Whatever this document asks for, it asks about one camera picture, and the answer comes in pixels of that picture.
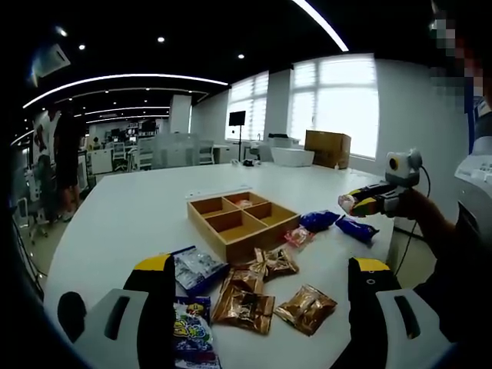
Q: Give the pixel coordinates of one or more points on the colourful QQ candy packet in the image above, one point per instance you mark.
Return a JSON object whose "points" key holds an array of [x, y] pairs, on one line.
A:
{"points": [[192, 332]]}

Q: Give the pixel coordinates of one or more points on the person's black shirt torso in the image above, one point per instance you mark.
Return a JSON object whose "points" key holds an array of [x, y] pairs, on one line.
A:
{"points": [[469, 276]]}

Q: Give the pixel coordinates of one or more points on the blue Oreo cookie pack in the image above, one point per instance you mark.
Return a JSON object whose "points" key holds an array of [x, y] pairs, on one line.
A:
{"points": [[357, 228], [317, 221]]}

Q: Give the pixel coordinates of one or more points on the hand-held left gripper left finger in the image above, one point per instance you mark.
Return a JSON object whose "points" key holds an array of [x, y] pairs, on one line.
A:
{"points": [[153, 315]]}

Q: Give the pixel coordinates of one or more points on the straight ceiling light strip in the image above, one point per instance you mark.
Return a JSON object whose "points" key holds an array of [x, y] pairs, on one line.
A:
{"points": [[323, 23]]}

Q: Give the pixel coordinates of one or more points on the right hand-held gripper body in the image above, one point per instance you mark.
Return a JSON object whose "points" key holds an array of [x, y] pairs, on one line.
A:
{"points": [[403, 169]]}

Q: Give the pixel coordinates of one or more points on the small black device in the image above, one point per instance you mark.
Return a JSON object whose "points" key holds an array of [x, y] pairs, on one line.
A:
{"points": [[249, 163]]}

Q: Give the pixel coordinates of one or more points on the long white strip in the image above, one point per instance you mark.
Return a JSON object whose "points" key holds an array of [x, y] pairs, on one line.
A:
{"points": [[215, 191]]}

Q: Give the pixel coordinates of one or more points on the curved ceiling light strip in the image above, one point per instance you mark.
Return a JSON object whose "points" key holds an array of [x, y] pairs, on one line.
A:
{"points": [[115, 78]]}

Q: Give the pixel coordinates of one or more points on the white printer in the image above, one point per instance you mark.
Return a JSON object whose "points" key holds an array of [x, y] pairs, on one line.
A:
{"points": [[282, 139]]}

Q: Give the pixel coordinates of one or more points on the wooden divided container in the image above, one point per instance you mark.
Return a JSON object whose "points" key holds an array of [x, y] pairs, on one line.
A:
{"points": [[246, 246]]}

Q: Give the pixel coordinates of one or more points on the person's right hand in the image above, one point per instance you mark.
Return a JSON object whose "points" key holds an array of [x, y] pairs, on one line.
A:
{"points": [[417, 209]]}

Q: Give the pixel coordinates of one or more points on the white chest-worn device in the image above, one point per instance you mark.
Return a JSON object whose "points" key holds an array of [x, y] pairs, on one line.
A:
{"points": [[474, 180]]}

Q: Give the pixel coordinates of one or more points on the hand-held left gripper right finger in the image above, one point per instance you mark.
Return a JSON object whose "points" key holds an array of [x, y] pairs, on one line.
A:
{"points": [[369, 315]]}

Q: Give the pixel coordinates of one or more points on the black computer mouse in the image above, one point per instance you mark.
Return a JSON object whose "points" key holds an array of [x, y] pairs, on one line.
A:
{"points": [[72, 315]]}

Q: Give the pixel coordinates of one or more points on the white table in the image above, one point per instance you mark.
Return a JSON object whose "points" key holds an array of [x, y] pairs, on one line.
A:
{"points": [[134, 215]]}

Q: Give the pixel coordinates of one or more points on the wide window with blinds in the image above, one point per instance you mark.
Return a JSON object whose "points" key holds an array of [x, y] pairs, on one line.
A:
{"points": [[334, 107]]}

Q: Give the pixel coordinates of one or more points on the clear blue QQ candy packet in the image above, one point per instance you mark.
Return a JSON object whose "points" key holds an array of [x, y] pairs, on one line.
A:
{"points": [[200, 269]]}

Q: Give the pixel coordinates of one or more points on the white plastic tub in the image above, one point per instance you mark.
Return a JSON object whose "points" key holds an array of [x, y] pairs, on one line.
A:
{"points": [[292, 157]]}

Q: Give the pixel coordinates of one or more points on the ceiling air conditioner unit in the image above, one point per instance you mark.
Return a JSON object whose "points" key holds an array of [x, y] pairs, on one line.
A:
{"points": [[52, 61]]}

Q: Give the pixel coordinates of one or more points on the narrow window with blinds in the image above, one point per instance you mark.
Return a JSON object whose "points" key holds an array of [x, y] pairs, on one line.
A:
{"points": [[248, 107]]}

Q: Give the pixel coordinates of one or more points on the brown cardboard box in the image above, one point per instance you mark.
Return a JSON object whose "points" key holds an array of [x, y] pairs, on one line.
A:
{"points": [[326, 148]]}

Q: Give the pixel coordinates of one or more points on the black television on stand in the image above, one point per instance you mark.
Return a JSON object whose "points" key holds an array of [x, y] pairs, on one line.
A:
{"points": [[237, 118]]}

